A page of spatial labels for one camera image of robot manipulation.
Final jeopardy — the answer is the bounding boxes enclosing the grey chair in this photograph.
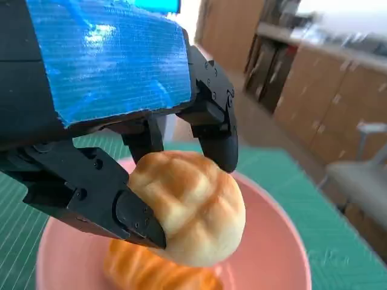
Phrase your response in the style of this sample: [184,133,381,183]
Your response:
[319,120,387,212]

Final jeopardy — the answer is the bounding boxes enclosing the dark bookshelf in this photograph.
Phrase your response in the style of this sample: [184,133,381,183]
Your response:
[243,22,299,114]

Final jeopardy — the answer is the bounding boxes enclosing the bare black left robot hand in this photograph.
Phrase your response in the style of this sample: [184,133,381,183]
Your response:
[0,0,239,250]

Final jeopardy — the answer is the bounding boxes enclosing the pink bowl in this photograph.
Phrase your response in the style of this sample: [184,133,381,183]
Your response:
[36,156,312,290]

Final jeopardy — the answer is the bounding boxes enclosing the wooden cabinet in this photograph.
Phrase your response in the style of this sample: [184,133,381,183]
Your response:
[273,45,387,166]

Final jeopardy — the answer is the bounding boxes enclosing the round toy bread bun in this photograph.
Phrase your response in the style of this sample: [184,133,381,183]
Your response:
[126,150,246,268]

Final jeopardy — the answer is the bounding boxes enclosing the oblong braided toy bread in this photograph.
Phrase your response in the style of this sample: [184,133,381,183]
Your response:
[102,238,224,290]

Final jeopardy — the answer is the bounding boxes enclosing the green cutting mat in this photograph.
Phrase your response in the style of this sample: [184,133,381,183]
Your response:
[0,132,387,290]

